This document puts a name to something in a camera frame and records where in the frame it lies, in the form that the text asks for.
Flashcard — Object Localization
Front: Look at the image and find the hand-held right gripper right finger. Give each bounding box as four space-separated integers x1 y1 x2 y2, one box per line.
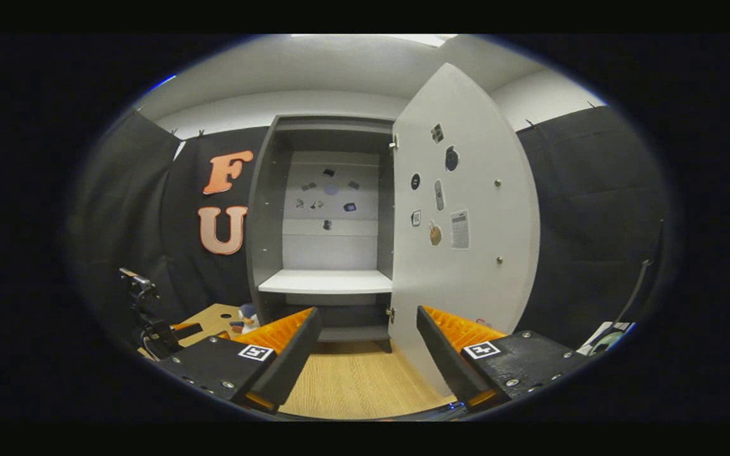
416 305 594 412

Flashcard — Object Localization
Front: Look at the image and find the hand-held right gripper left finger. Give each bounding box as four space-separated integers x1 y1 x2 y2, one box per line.
156 307 323 414

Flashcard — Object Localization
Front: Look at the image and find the white cabinet door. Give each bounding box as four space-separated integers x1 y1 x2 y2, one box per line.
390 62 542 398

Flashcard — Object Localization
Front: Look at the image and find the grey cabinet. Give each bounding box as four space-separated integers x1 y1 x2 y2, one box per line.
246 114 397 354

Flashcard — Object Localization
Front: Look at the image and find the white cabinet shelf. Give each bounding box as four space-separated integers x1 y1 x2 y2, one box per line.
257 269 394 295

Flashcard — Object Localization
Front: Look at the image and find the penguin plush toy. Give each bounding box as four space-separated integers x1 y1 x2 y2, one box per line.
237 304 262 334

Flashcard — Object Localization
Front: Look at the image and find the white and green item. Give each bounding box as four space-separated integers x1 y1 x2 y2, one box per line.
577 320 636 355

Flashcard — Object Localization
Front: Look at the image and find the black backdrop cloth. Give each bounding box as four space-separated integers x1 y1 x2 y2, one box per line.
67 104 679 355

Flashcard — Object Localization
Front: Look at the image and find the ceiling light panel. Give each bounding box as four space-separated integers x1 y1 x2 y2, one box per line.
397 35 458 49

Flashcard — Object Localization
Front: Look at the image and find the black cable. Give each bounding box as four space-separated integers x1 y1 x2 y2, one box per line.
615 218 665 327

